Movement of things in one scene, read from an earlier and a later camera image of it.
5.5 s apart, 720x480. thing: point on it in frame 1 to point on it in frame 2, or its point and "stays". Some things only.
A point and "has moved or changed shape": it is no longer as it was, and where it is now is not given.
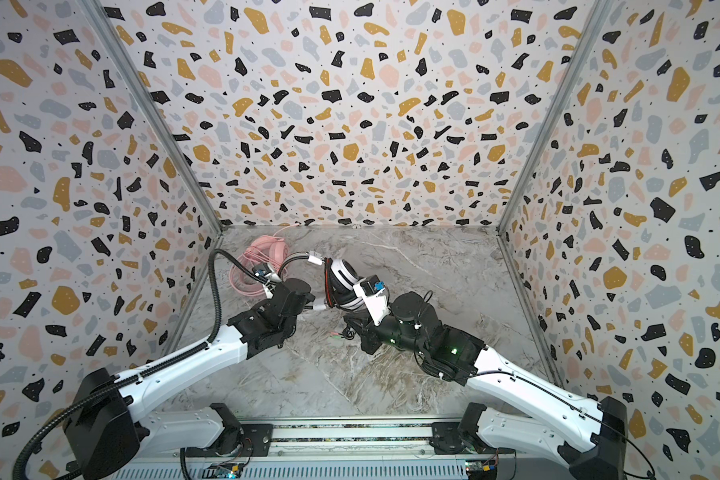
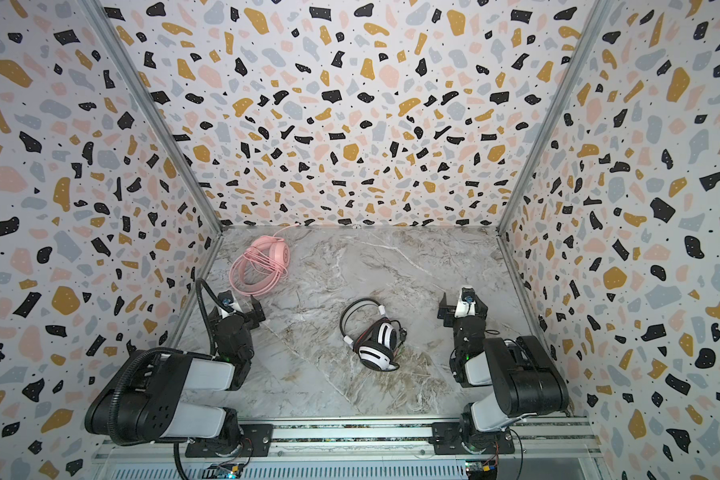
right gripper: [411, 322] to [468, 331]
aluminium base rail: [362, 448] stays
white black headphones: [343, 276] has moved or changed shape
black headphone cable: [348, 333] has moved or changed shape
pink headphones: [261, 249] stays
